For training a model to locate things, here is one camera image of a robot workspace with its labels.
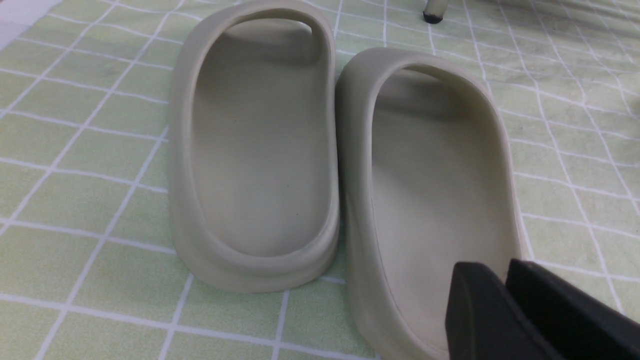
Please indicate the metal shoe rack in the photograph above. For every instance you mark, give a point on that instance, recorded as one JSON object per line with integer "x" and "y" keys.
{"x": 434, "y": 11}

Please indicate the tan left foam slide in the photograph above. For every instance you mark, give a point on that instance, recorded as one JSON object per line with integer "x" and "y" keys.
{"x": 252, "y": 160}

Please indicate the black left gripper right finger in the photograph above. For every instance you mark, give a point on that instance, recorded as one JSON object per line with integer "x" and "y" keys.
{"x": 577, "y": 325}

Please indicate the tan right foam slide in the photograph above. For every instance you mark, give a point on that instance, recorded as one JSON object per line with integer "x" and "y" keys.
{"x": 426, "y": 181}

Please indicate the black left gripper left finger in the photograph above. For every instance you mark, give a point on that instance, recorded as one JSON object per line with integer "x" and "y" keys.
{"x": 484, "y": 322}

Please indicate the green checkered floor cloth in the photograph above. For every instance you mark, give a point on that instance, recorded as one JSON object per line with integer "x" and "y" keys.
{"x": 88, "y": 271}

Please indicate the tan foam slide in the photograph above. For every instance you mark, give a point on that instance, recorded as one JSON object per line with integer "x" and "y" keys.
{"x": 252, "y": 160}
{"x": 426, "y": 181}

